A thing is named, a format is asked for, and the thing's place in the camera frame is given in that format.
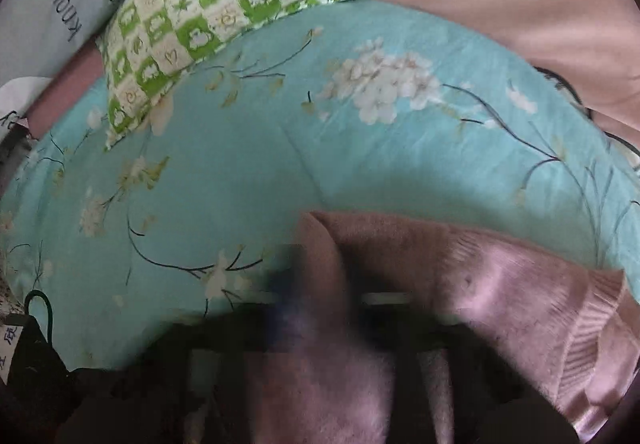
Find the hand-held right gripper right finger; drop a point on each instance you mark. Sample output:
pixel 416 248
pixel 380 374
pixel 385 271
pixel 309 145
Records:
pixel 410 389

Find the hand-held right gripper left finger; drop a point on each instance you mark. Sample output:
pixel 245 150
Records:
pixel 287 291

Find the pink knit sweater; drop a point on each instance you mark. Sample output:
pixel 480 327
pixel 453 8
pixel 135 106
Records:
pixel 500 284

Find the teal floral blanket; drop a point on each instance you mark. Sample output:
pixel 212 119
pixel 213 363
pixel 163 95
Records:
pixel 300 149

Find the black bag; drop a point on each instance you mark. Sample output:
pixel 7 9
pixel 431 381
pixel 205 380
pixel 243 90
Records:
pixel 35 359

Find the white printed cloth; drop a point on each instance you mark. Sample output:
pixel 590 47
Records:
pixel 22 97

